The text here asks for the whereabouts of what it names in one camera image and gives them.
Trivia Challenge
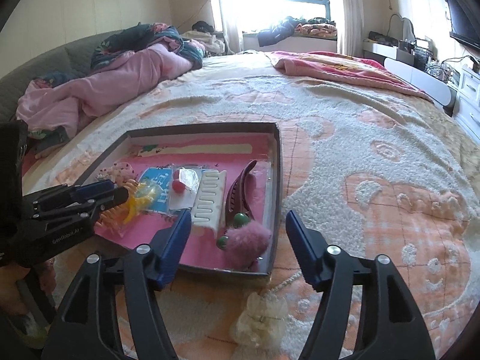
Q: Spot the pink red blanket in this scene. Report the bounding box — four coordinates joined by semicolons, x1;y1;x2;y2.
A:
267;51;432;102

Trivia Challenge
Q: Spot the pink duvet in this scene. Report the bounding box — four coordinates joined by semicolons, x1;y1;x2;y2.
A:
16;42;201;139

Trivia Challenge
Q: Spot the yellow ring in plastic bag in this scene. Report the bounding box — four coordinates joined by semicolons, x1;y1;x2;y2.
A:
123;177;164;226

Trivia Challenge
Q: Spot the white drawer cabinet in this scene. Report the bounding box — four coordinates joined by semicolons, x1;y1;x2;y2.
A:
452;65;480;144

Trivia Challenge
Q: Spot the maroon banana hair clip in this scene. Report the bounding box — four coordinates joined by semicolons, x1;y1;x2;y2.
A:
224;160;257;227

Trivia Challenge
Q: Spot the peach spiral hair tie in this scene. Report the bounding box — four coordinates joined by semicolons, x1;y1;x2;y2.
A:
95;179;142;232

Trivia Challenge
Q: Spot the white low desk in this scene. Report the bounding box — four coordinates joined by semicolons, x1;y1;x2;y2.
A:
362;31;458;117

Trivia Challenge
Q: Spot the dark floral quilt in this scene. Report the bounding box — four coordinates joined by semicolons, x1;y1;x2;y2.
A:
90;23;205;73

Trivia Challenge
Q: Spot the dark cardboard box tray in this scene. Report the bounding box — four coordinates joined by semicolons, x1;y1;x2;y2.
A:
78;122;282;278

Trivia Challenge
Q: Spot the person's left hand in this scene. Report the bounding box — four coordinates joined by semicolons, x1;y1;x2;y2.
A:
0;258;56;316

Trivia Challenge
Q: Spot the pink polka dot hair bow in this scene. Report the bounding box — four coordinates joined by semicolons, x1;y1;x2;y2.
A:
95;162;137;186

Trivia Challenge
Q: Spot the clothes pile on windowsill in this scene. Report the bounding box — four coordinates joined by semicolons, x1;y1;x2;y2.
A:
257;16;338;47

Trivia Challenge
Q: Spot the white bead string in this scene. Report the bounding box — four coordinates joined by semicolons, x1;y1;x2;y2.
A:
263;269;305;301

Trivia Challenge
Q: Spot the black flat television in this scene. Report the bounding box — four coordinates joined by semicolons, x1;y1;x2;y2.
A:
445;0;480;51

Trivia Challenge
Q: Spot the red ball hair tie pack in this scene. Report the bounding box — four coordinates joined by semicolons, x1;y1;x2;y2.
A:
168;167;202;211

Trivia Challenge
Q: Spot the pink fluffy pompom clip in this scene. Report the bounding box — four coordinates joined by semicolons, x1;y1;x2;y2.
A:
216;213;272;271

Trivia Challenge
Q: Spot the grey green headboard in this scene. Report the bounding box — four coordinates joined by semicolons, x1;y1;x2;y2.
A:
0;30;120;123

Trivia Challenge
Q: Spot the cream peach bedspread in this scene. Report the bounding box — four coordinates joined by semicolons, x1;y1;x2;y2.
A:
24;54;479;359

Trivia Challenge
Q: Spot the cream lace hair scrunchie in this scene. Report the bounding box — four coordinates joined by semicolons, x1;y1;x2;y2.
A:
229;292;288;350

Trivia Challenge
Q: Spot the white hair comb clip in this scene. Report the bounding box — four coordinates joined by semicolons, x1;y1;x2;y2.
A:
191;170;227;239

